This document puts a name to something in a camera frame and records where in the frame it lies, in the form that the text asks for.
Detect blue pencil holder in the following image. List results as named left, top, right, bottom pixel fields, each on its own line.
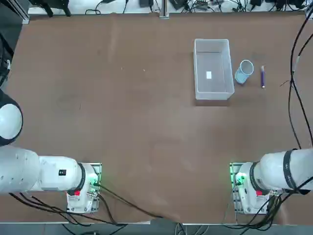
left=235, top=59, right=254, bottom=86

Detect clear plastic box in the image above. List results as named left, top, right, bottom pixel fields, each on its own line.
left=194, top=38, right=236, bottom=101

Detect black stand legs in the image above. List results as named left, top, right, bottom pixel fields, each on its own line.
left=31, top=0, right=71, bottom=17

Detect purple marker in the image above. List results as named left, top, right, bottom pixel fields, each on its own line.
left=260, top=65, right=267, bottom=89

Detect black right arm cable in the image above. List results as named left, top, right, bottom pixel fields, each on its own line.
left=288, top=7, right=313, bottom=150

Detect aluminium profile post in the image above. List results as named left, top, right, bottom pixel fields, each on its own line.
left=159, top=0, right=170, bottom=19

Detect aluminium corner rail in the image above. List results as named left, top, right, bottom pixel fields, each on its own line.
left=4, top=0, right=30, bottom=24

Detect black left arm base cable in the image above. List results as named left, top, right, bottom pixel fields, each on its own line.
left=99, top=185, right=164, bottom=219

